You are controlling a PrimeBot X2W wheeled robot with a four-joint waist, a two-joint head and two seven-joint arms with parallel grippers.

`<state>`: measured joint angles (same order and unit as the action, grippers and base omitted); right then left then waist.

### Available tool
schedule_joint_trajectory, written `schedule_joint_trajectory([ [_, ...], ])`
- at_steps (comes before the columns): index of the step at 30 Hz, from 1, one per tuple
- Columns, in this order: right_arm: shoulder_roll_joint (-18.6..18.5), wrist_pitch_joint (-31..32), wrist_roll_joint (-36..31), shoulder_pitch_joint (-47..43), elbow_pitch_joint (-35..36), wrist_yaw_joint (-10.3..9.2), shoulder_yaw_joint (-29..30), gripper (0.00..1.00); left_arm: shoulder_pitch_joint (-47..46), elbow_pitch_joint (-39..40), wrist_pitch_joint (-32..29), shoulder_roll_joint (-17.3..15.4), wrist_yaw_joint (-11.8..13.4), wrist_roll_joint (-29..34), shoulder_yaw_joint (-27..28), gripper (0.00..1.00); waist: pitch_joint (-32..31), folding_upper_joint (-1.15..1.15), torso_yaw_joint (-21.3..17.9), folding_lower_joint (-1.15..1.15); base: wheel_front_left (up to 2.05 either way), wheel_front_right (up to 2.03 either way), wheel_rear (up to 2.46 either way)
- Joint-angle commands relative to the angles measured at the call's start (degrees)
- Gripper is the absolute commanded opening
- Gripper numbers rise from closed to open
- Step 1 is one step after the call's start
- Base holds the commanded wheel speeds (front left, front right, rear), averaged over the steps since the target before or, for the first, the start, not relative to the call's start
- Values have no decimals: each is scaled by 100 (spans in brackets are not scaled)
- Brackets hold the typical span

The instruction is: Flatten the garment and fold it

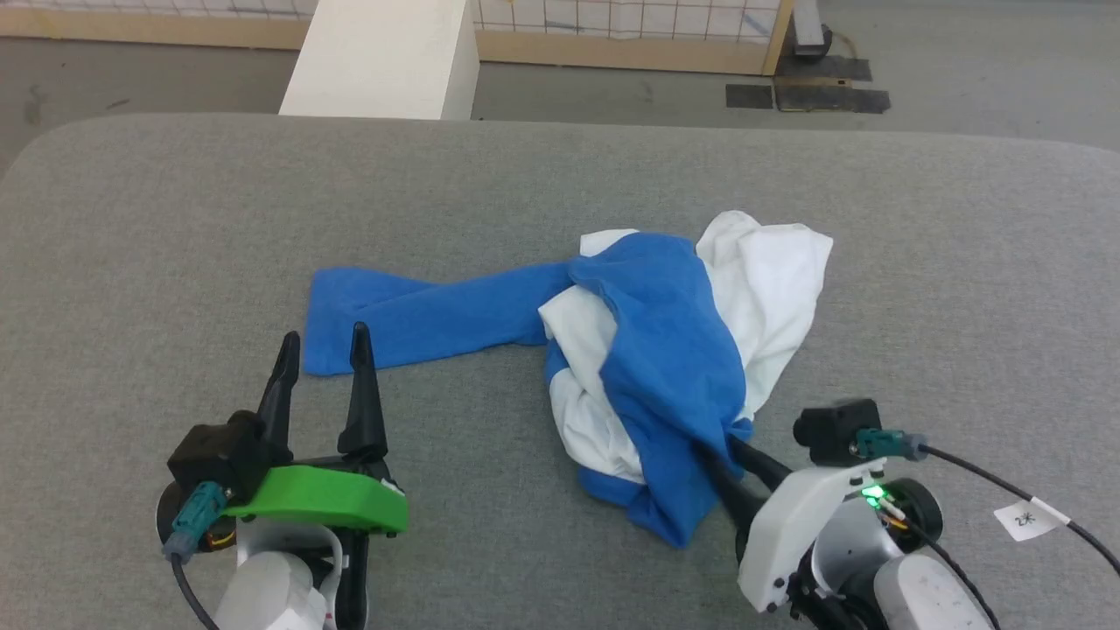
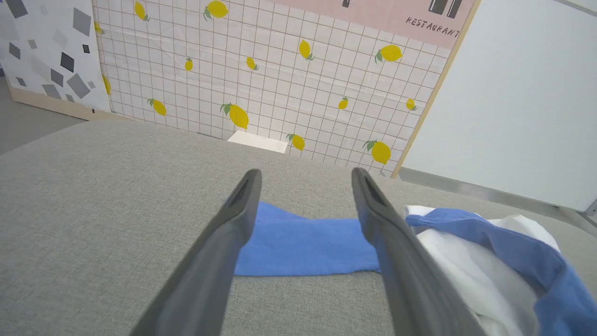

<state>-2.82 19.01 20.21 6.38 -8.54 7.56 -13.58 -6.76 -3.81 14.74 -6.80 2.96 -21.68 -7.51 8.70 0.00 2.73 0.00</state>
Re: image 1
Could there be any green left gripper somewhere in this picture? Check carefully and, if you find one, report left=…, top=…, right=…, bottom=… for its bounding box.
left=223, top=321, right=410, bottom=536

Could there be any teal right camera connector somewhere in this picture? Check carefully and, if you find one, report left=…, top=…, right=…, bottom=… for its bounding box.
left=856, top=428, right=927, bottom=463

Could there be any black left camera cable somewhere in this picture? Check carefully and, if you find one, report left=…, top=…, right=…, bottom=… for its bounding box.
left=171, top=556, right=220, bottom=630

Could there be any black camera cable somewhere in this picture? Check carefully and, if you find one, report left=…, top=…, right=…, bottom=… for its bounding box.
left=171, top=556, right=220, bottom=630
left=919, top=444, right=1120, bottom=576

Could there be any black right camera cable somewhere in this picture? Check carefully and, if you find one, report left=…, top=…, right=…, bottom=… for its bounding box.
left=919, top=444, right=1120, bottom=576

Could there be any large black floor mat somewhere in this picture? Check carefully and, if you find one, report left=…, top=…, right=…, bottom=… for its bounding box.
left=774, top=54, right=893, bottom=116

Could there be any white square pillar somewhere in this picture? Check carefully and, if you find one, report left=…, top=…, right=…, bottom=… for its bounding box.
left=278, top=0, right=481, bottom=121

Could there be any teal camera connector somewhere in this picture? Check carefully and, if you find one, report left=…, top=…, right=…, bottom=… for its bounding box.
left=856, top=428, right=927, bottom=463
left=162, top=479, right=231, bottom=562

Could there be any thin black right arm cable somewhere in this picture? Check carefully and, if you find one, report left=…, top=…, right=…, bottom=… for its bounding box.
left=899, top=514, right=1000, bottom=630

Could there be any teal left camera connector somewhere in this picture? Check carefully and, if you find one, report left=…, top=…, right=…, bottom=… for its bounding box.
left=162, top=479, right=231, bottom=562

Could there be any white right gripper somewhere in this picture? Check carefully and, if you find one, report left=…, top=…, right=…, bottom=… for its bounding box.
left=696, top=436, right=885, bottom=613

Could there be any grey metal post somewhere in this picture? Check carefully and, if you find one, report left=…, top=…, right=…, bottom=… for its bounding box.
left=791, top=0, right=835, bottom=61

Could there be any blue and white garment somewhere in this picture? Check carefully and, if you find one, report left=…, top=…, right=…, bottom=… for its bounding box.
left=302, top=210, right=835, bottom=550

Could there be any white paper cable label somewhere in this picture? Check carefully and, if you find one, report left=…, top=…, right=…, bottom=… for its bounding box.
left=994, top=496, right=1071, bottom=543

